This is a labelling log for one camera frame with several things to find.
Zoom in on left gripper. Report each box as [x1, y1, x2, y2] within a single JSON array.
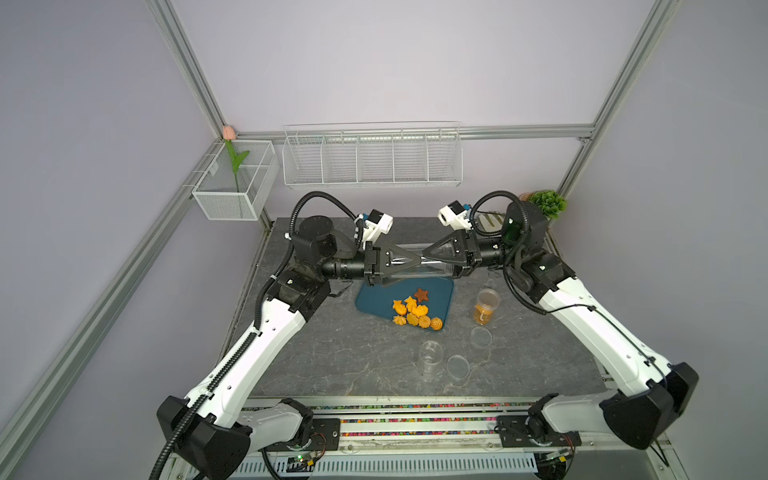
[[319, 242, 419, 288]]

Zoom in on clear cookie jar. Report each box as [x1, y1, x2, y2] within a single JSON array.
[[473, 288, 501, 325], [417, 340, 444, 381], [405, 261, 434, 278]]

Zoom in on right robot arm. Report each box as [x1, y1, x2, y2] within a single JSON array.
[[422, 190, 699, 450]]

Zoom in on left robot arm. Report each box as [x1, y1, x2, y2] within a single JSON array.
[[149, 191, 396, 479]]

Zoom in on teal plastic tray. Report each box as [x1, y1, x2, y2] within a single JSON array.
[[355, 277, 454, 320]]

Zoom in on beige gardening glove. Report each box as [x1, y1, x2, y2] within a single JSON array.
[[475, 211, 506, 234]]

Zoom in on potted green plant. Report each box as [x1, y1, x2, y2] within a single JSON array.
[[521, 190, 567, 220]]

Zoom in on artificial pink tulip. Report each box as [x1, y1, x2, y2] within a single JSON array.
[[222, 125, 250, 192]]

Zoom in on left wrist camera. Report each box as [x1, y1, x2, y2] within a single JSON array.
[[361, 209, 394, 244]]

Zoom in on white wire wall shelf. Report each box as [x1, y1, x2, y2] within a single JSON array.
[[282, 121, 464, 188]]

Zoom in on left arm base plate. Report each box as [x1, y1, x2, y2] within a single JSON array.
[[267, 417, 341, 452]]

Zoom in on white mesh wall basket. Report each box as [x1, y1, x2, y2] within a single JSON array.
[[192, 140, 280, 221]]

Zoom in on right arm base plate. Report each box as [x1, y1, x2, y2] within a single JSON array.
[[493, 414, 582, 448]]

